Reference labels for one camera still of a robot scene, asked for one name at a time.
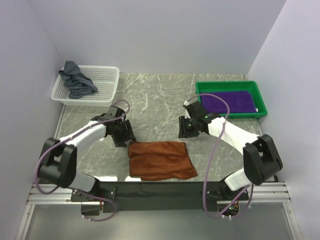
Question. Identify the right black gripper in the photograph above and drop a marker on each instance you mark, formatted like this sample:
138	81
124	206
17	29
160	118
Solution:
183	131

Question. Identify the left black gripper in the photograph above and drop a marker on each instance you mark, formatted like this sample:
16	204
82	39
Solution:
128	134

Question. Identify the orange brown towel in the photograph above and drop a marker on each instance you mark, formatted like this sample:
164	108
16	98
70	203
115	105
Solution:
160	160

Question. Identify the purple towel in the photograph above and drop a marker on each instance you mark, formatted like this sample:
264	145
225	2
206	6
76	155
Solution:
239	102

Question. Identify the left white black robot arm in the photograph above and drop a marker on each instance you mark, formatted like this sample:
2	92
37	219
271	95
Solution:
57	163

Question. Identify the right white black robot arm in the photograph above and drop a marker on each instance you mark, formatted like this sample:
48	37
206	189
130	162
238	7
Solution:
261	159

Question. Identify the white plastic basket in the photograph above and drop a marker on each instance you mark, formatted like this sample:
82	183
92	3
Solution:
105	78

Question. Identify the grey towel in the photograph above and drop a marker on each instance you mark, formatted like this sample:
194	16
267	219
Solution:
76	82

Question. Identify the black base beam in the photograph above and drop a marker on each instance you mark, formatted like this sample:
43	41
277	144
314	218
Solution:
158	196

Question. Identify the aluminium frame rail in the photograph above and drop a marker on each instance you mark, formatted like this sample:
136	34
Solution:
269	192

